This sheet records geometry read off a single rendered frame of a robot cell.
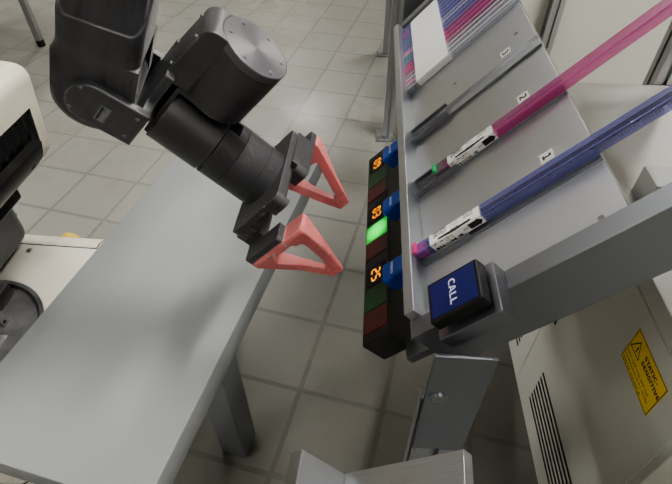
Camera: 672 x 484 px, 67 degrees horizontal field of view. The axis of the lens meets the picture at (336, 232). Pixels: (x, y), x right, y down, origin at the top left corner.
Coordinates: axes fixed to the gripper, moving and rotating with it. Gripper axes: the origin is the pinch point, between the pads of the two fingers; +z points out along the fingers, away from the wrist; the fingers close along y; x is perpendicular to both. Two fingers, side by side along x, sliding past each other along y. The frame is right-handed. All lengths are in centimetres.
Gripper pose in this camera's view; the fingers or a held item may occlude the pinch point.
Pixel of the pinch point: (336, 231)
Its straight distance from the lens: 50.3
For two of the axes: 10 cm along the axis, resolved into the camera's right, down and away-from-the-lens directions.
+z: 7.3, 5.3, 4.3
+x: -6.8, 4.9, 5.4
